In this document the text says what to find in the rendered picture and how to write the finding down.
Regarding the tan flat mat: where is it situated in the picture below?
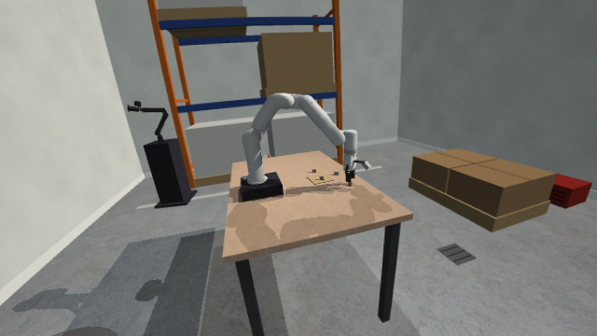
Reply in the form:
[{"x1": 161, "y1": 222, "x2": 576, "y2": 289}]
[{"x1": 307, "y1": 174, "x2": 335, "y2": 185}]

